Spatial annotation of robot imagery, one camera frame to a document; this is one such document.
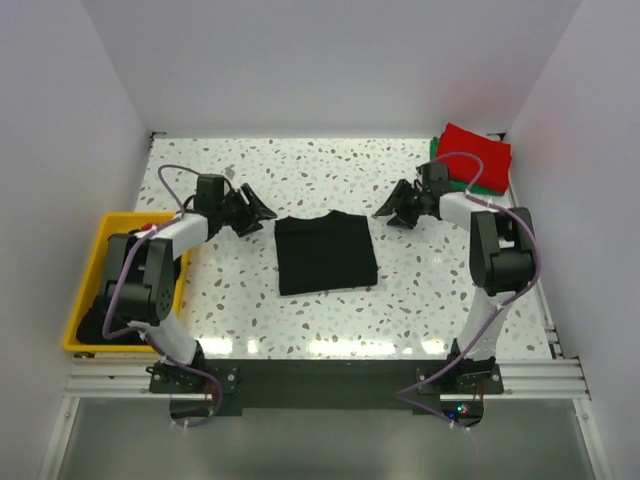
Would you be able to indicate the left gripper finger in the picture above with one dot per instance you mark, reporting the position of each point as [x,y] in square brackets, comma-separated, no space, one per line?
[256,205]
[245,225]

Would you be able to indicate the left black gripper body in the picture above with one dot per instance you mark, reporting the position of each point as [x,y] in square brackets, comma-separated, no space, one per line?
[234,209]

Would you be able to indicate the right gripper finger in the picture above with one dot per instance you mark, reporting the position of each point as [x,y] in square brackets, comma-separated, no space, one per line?
[401,188]
[406,219]

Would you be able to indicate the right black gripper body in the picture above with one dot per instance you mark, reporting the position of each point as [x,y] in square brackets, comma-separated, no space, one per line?
[413,201]

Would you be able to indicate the black t shirt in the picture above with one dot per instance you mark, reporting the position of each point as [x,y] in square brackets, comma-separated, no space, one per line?
[331,252]

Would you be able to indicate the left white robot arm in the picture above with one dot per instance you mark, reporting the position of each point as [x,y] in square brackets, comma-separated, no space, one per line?
[138,280]

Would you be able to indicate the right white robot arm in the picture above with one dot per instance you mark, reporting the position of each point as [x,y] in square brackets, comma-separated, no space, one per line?
[503,255]

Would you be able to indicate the folded green t shirt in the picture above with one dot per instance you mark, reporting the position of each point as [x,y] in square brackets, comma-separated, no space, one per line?
[487,189]

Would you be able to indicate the folded red t shirt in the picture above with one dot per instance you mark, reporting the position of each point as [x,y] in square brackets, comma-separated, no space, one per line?
[475,155]

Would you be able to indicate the yellow plastic bin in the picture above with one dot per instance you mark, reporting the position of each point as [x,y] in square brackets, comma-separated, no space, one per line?
[174,338]

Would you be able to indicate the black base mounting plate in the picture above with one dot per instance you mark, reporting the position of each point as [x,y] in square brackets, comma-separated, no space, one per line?
[229,387]

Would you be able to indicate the black clothes in bin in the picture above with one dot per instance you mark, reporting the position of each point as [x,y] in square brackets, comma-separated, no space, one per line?
[86,322]

